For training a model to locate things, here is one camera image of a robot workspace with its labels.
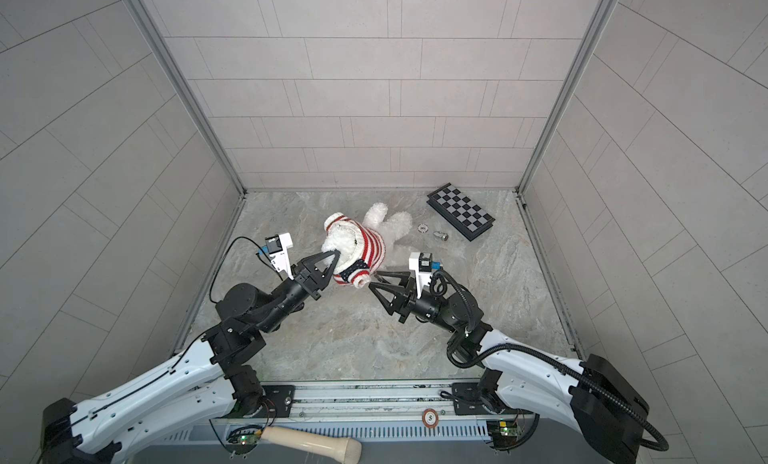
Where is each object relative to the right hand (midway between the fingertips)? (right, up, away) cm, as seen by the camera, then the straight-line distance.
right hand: (374, 291), depth 62 cm
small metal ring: (+14, +11, +43) cm, 46 cm away
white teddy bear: (+3, +12, +12) cm, 18 cm away
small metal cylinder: (+20, +9, +40) cm, 46 cm away
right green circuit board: (+29, -34, +6) cm, 46 cm away
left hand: (-5, +8, -4) cm, 10 cm away
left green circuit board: (-29, -34, +3) cm, 45 cm away
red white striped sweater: (-1, +7, -3) cm, 8 cm away
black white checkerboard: (+29, +15, +43) cm, 54 cm away
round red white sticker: (+13, -32, +7) cm, 35 cm away
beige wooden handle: (-6, -33, 0) cm, 34 cm away
